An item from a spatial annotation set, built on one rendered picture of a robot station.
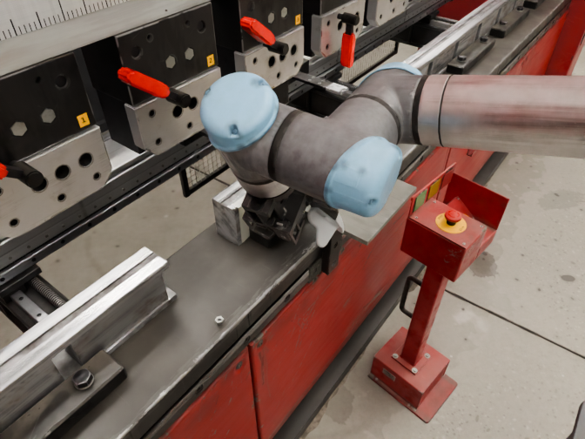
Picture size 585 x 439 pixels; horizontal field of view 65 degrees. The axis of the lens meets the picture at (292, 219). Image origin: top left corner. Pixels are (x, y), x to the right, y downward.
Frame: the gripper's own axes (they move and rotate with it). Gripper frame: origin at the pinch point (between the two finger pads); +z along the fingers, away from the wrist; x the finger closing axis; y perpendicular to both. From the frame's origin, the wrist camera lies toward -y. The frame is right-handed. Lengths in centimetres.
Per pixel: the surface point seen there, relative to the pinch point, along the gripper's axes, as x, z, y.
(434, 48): 5, 50, -79
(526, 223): 62, 159, -78
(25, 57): -20.0, -39.0, 5.1
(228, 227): -16.0, 11.5, 3.4
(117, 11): -17.4, -35.1, -4.9
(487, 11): 16, 69, -114
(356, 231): 9.0, 3.5, -1.2
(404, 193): 13.9, 9.6, -12.6
